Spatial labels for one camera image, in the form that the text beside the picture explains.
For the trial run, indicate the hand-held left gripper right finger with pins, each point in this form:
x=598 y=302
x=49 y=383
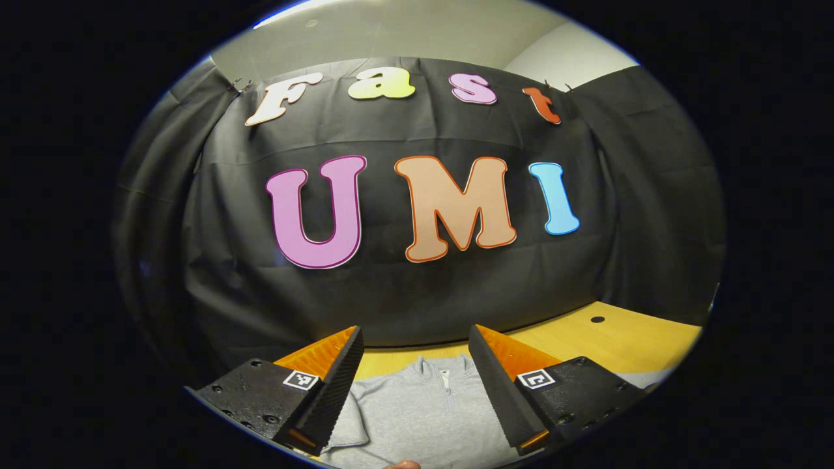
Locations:
x=498 y=391

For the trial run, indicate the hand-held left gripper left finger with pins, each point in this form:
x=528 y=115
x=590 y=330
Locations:
x=332 y=391

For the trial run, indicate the grey zip-neck sweatshirt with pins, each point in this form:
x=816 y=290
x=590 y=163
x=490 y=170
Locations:
x=417 y=417

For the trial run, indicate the black backdrop cloth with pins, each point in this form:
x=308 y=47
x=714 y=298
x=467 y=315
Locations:
x=404 y=299

